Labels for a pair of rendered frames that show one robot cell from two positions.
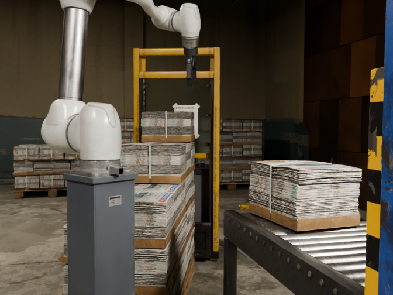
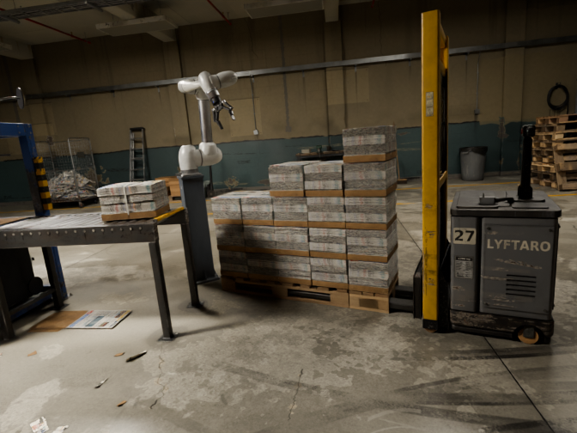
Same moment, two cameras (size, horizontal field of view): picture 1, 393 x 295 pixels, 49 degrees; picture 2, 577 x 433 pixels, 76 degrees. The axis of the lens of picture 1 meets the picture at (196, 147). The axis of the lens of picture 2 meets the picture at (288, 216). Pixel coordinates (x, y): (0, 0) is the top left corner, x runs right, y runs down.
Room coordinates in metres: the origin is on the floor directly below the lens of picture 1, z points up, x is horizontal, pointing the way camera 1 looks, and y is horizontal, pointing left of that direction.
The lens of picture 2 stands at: (3.75, -2.45, 1.25)
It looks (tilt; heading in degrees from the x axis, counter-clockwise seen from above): 12 degrees down; 112
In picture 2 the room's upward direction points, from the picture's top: 5 degrees counter-clockwise
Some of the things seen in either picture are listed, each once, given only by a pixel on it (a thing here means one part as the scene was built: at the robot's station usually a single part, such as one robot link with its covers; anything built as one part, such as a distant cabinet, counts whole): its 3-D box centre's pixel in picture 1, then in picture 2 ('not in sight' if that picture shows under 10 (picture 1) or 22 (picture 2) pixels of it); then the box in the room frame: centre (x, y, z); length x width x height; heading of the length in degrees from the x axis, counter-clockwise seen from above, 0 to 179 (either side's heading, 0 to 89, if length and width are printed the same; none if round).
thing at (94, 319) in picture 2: not in sight; (100, 318); (1.34, -0.56, 0.01); 0.37 x 0.28 x 0.01; 14
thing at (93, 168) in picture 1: (103, 166); (187, 173); (1.65, 0.36, 1.03); 0.22 x 0.18 x 0.06; 48
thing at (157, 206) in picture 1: (150, 250); (286, 242); (2.60, 0.28, 0.42); 1.17 x 0.39 x 0.83; 175
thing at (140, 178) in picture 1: (154, 176); (297, 189); (2.73, 0.27, 0.86); 0.38 x 0.29 x 0.04; 84
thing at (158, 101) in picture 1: (176, 115); (440, 123); (3.78, 0.17, 1.28); 0.57 x 0.01 x 0.65; 85
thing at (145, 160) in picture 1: (154, 163); (296, 179); (2.74, 0.27, 0.95); 0.38 x 0.29 x 0.23; 84
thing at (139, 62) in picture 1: (140, 149); (440, 166); (3.79, 0.50, 0.97); 0.09 x 0.09 x 1.75; 85
